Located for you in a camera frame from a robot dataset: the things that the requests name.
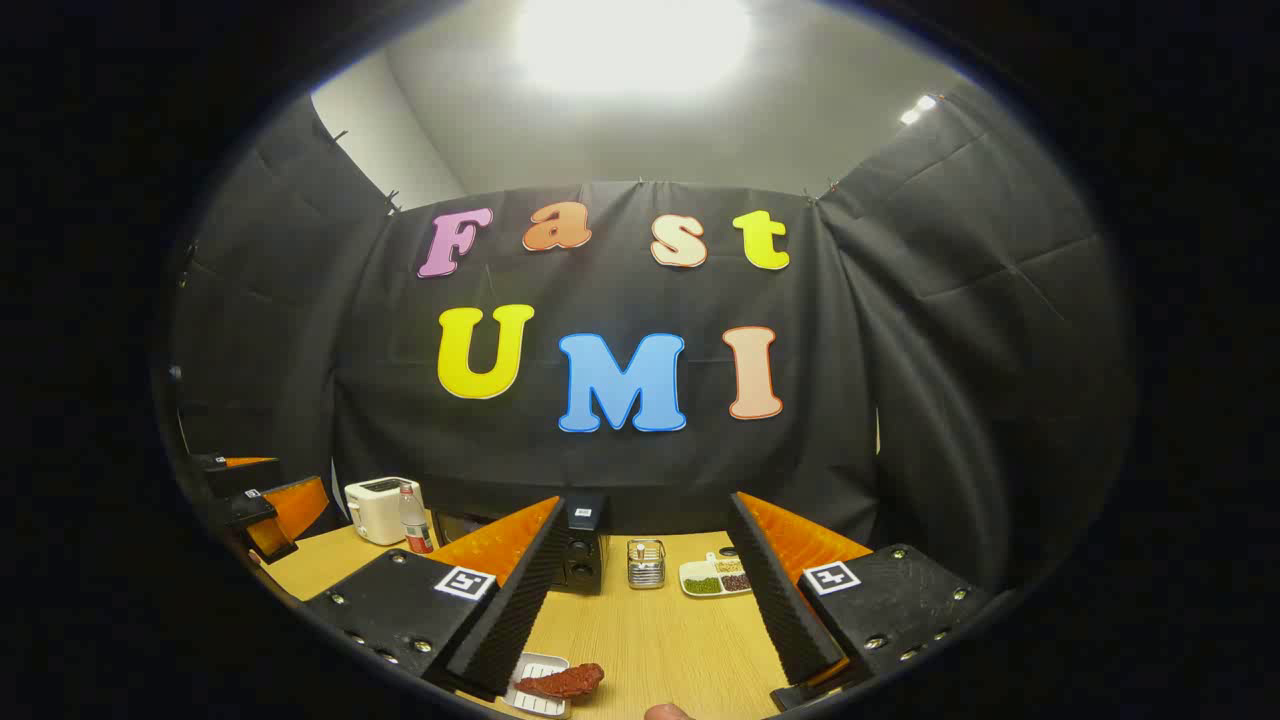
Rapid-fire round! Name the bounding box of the white divided dish of beans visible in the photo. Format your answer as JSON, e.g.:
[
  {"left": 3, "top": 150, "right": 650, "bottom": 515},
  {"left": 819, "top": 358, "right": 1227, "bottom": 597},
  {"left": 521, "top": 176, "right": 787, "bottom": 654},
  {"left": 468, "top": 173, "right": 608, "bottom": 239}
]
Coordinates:
[{"left": 679, "top": 552, "right": 753, "bottom": 598}]

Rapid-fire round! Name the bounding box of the white toaster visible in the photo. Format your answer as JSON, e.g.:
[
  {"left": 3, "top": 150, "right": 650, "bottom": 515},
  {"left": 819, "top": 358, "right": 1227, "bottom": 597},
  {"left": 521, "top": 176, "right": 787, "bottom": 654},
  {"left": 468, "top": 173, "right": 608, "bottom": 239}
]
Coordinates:
[{"left": 344, "top": 476, "right": 423, "bottom": 546}]

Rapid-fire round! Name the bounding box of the black backdrop cloth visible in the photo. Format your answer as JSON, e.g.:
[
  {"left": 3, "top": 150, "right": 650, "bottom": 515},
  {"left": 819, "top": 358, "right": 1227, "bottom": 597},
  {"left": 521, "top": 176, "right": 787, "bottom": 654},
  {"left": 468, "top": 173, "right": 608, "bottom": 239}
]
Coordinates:
[{"left": 165, "top": 85, "right": 1136, "bottom": 601}]

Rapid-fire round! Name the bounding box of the clear bottle with red label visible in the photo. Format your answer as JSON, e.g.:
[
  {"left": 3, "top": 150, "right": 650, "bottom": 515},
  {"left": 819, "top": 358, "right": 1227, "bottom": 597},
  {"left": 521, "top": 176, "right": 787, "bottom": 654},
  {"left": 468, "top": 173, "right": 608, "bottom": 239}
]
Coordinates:
[{"left": 399, "top": 484, "right": 435, "bottom": 555}]

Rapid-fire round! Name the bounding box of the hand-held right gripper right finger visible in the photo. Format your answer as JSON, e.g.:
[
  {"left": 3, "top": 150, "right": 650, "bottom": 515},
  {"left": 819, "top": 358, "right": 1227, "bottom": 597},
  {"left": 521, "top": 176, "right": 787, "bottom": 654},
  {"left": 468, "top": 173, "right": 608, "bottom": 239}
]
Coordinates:
[{"left": 726, "top": 491, "right": 993, "bottom": 712}]

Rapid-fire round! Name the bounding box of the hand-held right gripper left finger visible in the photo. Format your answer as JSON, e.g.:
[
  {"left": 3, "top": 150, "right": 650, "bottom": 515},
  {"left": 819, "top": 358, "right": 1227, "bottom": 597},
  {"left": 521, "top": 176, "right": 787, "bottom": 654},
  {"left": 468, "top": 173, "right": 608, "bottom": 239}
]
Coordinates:
[{"left": 305, "top": 495, "right": 570, "bottom": 700}]

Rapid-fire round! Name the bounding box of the red-brown glazed meat piece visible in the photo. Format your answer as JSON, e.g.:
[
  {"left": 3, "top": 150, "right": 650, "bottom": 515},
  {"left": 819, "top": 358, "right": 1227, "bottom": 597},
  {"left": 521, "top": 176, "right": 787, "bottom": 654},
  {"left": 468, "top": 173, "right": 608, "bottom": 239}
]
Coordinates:
[{"left": 515, "top": 662, "right": 606, "bottom": 700}]

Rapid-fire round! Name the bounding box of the small white ribbed tray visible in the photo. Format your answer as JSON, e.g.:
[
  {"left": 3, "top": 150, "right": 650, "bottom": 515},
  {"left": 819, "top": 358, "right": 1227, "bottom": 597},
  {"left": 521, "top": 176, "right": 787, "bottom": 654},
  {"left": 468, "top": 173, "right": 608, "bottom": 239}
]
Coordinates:
[{"left": 503, "top": 652, "right": 573, "bottom": 719}]

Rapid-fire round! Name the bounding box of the metal wire holder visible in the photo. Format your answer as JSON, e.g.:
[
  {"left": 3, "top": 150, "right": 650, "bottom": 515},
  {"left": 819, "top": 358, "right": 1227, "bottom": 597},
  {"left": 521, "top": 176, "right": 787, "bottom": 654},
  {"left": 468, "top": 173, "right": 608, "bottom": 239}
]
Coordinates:
[{"left": 627, "top": 538, "right": 667, "bottom": 591}]

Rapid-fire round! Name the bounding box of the large ceiling light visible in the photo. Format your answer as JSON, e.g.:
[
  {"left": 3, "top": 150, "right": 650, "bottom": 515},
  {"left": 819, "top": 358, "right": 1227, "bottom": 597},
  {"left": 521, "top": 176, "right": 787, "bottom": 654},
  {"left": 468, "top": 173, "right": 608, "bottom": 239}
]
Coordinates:
[{"left": 515, "top": 0, "right": 751, "bottom": 96}]

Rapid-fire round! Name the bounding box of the black electric oven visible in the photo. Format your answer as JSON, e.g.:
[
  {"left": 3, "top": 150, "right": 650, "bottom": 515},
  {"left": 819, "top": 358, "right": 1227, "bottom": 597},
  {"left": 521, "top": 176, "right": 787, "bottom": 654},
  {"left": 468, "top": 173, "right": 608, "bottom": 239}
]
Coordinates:
[{"left": 432, "top": 493, "right": 609, "bottom": 597}]

